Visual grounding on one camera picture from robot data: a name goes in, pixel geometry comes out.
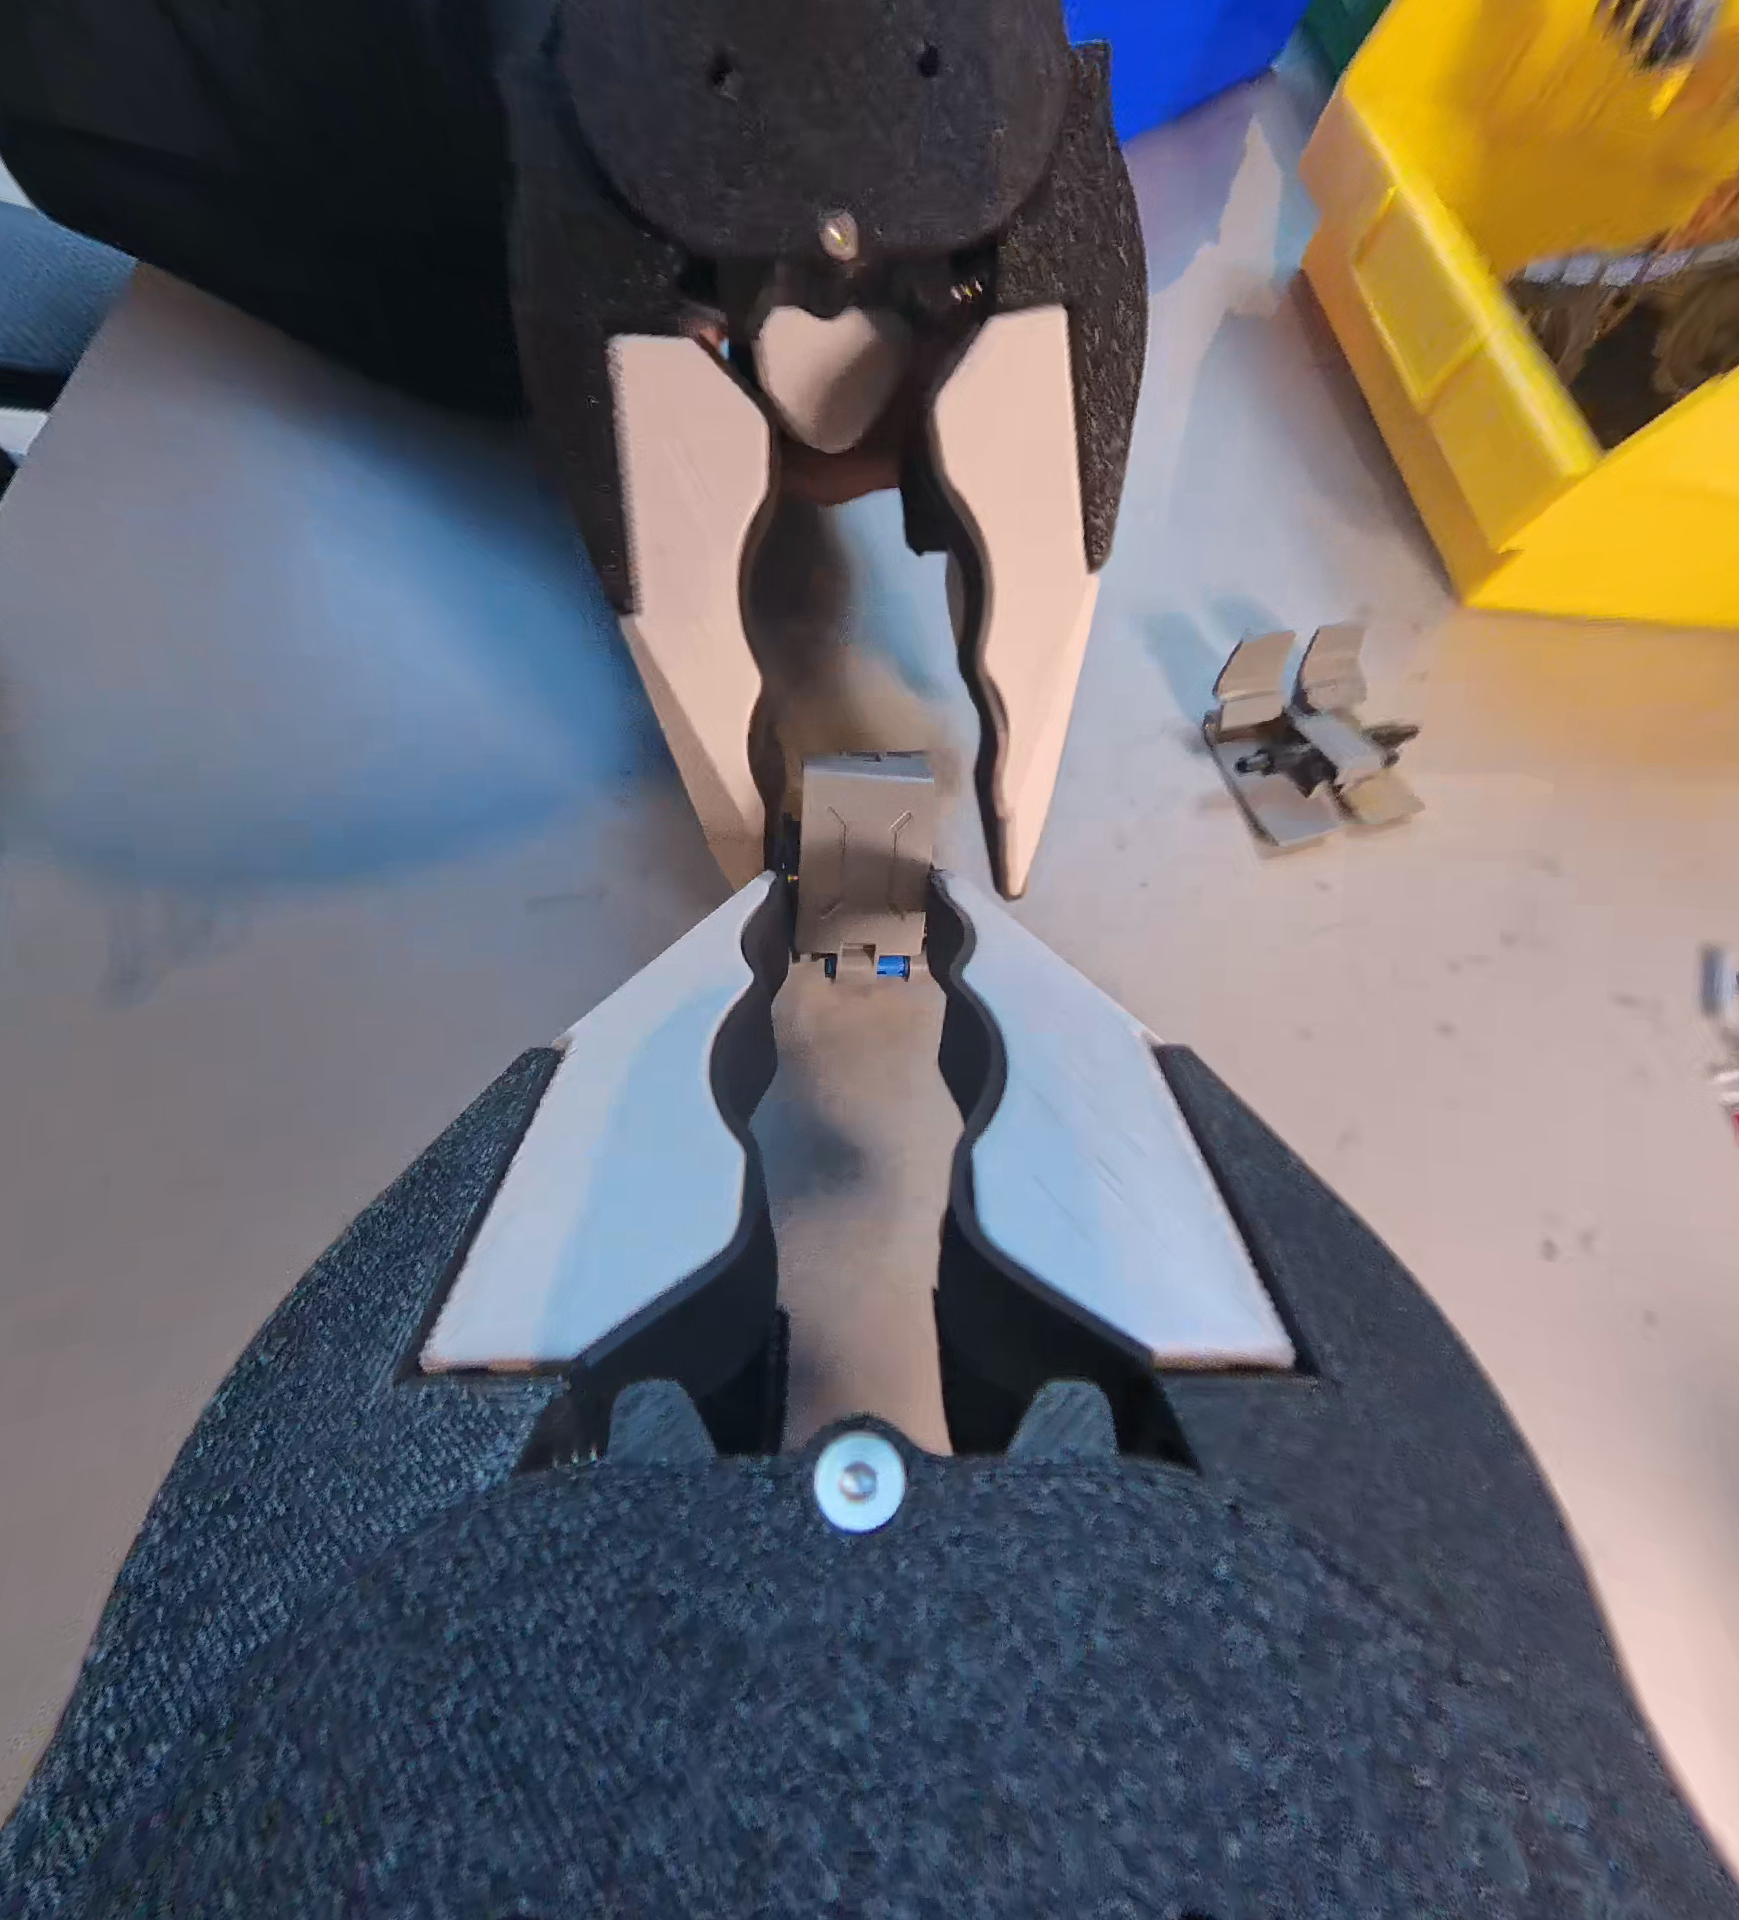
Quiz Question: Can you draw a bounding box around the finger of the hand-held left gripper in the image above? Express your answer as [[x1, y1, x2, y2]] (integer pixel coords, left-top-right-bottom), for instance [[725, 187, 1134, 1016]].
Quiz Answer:
[[902, 302, 1103, 903], [605, 337, 787, 889]]

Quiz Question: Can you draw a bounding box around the grey desk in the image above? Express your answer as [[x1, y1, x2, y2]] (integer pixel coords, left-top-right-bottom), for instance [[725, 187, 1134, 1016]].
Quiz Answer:
[[0, 67, 1739, 1920]]

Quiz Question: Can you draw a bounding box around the blue plastic bin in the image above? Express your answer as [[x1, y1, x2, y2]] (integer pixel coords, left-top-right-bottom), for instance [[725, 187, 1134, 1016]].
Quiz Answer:
[[1063, 0, 1312, 144]]

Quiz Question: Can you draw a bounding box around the yellow plastic bin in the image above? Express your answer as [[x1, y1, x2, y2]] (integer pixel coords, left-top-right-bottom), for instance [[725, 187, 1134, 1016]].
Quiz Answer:
[[1300, 0, 1739, 640]]

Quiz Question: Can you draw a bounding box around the grey toy bracket piece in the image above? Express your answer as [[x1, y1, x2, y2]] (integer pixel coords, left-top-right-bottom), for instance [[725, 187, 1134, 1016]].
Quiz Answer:
[[794, 750, 941, 976]]

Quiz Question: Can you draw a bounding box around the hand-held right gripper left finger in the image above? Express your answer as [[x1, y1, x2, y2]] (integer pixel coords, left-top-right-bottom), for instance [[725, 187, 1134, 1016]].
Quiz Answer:
[[419, 870, 791, 1457]]

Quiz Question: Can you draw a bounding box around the yellow toy tracked vehicle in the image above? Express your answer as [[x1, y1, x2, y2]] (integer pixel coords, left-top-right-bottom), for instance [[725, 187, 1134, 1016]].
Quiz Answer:
[[1506, 0, 1739, 454]]

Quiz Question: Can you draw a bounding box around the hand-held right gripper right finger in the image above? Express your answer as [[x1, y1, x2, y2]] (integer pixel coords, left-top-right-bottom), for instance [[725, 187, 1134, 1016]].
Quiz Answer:
[[929, 870, 1297, 1457]]

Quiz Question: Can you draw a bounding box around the green plastic bin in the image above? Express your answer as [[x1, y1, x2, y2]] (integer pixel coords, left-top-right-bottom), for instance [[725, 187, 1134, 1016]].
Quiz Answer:
[[1303, 0, 1397, 76]]

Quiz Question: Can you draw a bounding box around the black toy wheel assembly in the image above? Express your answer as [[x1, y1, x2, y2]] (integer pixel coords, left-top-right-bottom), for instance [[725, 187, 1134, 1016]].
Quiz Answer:
[[767, 741, 949, 987]]

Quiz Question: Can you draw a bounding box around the grey toy panel assembly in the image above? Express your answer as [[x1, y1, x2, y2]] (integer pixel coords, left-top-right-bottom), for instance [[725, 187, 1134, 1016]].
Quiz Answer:
[[1202, 621, 1426, 853]]

